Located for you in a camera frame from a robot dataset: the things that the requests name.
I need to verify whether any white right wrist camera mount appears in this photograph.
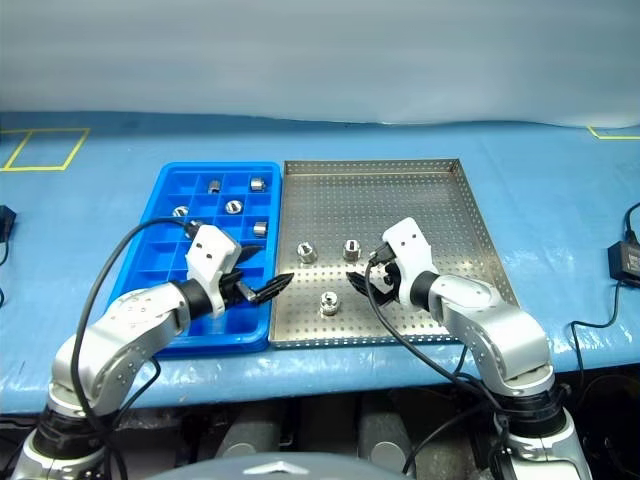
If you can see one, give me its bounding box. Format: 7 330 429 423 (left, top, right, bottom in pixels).
381 216 441 307

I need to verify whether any perforated metal tray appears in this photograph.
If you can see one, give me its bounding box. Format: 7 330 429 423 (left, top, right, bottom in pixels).
268 158 521 350

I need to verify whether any black power adapter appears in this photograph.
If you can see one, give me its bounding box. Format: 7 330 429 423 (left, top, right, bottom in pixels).
607 240 640 289

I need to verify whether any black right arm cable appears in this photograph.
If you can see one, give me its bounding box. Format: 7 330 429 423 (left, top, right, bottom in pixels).
363 244 507 476

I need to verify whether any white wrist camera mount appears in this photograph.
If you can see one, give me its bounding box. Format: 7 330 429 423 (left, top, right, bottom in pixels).
381 216 441 307
185 224 244 320

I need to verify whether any dark grey rounded shape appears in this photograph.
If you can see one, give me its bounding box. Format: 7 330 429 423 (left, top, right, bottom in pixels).
355 410 419 472
217 418 284 459

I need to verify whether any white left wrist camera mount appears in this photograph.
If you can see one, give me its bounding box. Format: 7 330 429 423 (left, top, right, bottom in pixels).
185 224 244 320

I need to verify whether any blue plastic table cover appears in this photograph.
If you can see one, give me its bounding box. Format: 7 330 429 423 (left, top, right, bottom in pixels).
0 110 640 416

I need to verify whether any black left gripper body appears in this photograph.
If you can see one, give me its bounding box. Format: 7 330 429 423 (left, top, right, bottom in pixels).
218 269 252 308

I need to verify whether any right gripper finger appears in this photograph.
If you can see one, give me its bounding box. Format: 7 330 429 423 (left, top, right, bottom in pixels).
358 285 397 308
345 270 380 297

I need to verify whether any grey robot torso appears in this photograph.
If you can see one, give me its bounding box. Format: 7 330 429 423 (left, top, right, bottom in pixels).
164 453 417 480

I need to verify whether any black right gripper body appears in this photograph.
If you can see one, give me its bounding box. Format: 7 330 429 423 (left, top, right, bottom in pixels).
372 260 404 304

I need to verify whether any black adapter cable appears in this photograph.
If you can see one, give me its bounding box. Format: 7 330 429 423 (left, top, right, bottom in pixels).
569 280 626 374
621 201 640 247

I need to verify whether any blue compartment tray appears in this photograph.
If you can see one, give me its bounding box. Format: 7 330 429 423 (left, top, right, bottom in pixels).
106 160 284 357

